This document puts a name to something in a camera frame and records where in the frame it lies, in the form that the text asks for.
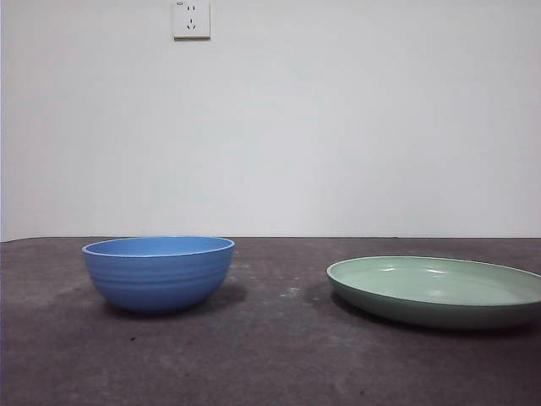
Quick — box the white wall socket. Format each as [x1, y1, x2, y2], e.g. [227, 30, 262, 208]
[172, 0, 211, 42]

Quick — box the blue ribbed bowl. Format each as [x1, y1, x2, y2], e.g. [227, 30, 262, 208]
[81, 235, 236, 315]

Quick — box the pale green plate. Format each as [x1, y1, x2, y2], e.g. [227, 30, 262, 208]
[325, 255, 541, 331]

